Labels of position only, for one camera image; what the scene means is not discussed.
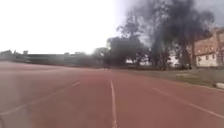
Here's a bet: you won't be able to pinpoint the brick and white building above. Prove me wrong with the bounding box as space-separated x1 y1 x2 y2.
168 28 224 69

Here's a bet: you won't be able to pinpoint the white lane lines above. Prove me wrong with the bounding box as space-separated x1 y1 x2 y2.
0 79 224 128

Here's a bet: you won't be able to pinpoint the grass strip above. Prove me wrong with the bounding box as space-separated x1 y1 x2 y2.
114 67 224 88

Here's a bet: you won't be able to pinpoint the group of tall dark trees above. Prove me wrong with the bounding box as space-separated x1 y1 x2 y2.
92 0 216 70

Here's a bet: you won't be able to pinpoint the red running track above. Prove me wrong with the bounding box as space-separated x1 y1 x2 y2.
0 60 224 128

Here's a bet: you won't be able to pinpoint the pale kerb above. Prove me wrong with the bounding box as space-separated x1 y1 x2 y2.
214 82 224 90

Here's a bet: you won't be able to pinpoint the long low grey wall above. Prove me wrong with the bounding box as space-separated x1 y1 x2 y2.
0 49 101 67

